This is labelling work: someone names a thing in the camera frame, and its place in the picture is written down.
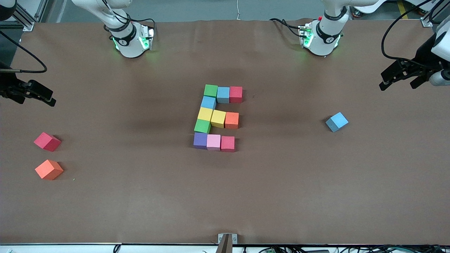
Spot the purple foam block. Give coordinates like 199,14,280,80
193,132,208,149

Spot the pink foam block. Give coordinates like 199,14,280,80
206,134,221,151

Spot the metal bracket with post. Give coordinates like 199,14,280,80
218,233,238,253

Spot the black cable on table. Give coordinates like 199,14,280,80
269,18,303,37

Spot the orange foam block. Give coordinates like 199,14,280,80
35,160,64,181
225,112,239,129

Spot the brown table cover sheet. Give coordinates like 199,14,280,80
0,19,450,245

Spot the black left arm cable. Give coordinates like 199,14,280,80
381,0,450,65

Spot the aluminium frame post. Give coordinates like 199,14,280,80
420,0,450,28
9,0,36,32

